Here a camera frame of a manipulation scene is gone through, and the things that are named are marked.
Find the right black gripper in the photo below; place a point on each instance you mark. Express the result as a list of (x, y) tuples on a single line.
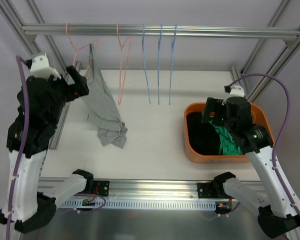
[(212, 110)]

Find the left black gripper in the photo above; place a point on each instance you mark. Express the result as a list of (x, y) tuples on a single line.
[(71, 81)]

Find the black tank top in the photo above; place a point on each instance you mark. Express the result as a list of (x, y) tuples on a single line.
[(203, 138)]

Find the grey tank top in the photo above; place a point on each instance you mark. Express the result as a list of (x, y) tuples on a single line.
[(102, 109)]

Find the pink hanger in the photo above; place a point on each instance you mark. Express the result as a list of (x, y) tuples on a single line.
[(123, 65), (77, 49)]

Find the green tank top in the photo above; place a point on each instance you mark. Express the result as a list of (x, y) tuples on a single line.
[(227, 145)]

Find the blue hanger of red top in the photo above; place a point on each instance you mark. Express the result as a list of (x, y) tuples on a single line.
[(172, 49)]

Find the blue hanger of white top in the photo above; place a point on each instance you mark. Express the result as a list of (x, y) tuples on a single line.
[(144, 62)]

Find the blue hanger of green top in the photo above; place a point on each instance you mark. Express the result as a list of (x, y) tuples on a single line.
[(159, 63)]

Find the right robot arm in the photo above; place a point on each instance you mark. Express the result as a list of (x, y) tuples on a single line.
[(279, 212)]

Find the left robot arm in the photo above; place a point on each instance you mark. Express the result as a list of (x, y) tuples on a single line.
[(41, 101)]

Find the orange plastic basket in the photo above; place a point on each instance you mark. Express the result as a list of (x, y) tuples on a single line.
[(258, 117)]

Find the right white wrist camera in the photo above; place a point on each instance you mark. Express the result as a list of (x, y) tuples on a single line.
[(234, 91)]

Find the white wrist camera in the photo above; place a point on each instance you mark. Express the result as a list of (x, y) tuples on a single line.
[(234, 91), (39, 67)]

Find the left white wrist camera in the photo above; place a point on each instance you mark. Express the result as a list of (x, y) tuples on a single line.
[(39, 67)]

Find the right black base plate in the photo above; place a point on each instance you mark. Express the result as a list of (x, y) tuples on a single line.
[(210, 190)]

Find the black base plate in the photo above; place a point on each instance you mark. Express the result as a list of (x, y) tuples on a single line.
[(101, 187), (210, 190)]

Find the aluminium hanging rail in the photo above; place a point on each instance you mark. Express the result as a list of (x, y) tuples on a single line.
[(82, 29)]

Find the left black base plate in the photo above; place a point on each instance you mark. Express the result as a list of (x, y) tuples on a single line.
[(101, 187)]

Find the aluminium front rail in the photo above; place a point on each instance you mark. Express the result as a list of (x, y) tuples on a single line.
[(153, 189)]

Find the white slotted cable duct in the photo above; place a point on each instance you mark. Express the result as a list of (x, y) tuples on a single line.
[(141, 204)]

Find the aluminium frame posts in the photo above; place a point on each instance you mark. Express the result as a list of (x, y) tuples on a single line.
[(13, 19)]

